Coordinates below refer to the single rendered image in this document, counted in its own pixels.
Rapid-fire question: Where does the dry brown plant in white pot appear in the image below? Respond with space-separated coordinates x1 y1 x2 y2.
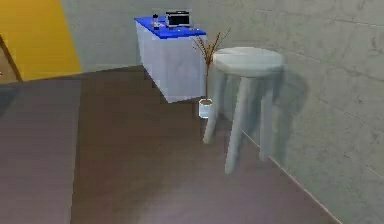
191 27 232 120

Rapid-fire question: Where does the white round stool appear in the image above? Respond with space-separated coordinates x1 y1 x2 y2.
202 46 290 176

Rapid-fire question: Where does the white cabinet with blue top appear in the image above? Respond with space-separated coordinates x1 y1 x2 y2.
134 15 208 104

